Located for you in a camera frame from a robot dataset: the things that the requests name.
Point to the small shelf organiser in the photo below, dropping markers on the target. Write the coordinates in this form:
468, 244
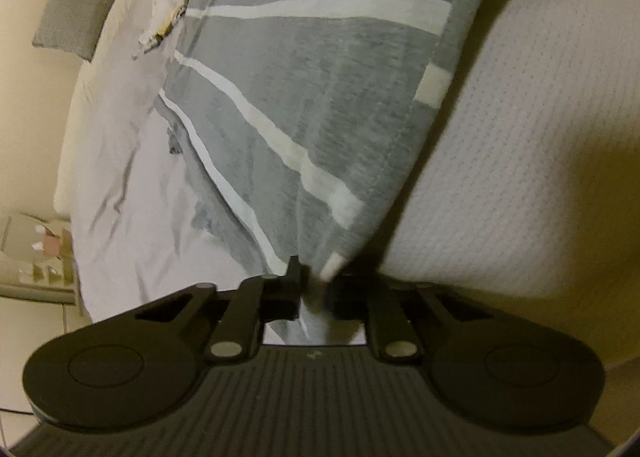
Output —
37, 260

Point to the grey white striped shirt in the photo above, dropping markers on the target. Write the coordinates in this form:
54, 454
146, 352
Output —
300, 121

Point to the light grey bed sheet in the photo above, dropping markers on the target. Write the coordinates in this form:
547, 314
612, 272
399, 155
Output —
529, 199

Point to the grey knitted cushion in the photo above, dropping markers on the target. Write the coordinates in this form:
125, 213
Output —
73, 26

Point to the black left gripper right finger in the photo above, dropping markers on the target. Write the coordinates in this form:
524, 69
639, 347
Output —
365, 297

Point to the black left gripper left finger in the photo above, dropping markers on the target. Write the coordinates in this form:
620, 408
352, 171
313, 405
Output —
243, 313

